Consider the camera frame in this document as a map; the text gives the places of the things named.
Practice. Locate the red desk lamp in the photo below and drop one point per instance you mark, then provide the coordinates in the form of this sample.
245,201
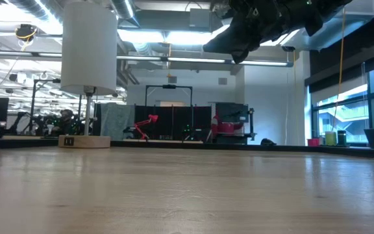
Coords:
144,123

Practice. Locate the black cup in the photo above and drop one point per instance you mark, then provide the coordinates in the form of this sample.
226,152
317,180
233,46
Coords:
341,138

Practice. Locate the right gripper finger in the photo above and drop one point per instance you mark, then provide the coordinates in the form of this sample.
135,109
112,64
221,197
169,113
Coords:
229,37
226,49

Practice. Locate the grey wall vent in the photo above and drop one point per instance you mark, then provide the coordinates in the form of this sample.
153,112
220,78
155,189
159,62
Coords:
222,81
172,79

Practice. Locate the small black rounded object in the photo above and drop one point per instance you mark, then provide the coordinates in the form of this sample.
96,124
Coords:
267,142

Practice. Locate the person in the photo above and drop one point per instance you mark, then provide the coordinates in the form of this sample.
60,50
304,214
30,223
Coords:
224,125
66,122

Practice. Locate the grey ceiling air unit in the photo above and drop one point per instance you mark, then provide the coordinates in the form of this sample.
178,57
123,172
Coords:
200,18

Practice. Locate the black light stand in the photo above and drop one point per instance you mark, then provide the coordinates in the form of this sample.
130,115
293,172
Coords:
33,104

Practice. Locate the dark robot station cabinet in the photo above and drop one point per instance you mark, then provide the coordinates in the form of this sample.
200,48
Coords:
235,112

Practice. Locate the white shade wooden table lamp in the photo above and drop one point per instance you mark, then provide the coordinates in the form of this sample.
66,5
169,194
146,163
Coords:
88,48

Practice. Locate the silver ventilation duct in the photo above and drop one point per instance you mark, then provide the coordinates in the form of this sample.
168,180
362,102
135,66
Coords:
122,8

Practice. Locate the green cup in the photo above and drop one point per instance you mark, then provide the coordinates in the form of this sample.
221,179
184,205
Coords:
330,138

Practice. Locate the black partition panel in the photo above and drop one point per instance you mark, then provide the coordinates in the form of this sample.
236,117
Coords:
174,120

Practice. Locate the pink cup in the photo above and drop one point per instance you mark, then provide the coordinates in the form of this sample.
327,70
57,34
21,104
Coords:
313,142

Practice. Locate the black aluminium table frame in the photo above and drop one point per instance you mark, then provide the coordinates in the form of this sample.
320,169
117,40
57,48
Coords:
271,149

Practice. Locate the grey-green cloth partition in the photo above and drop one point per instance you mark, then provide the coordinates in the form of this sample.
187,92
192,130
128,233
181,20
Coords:
117,120

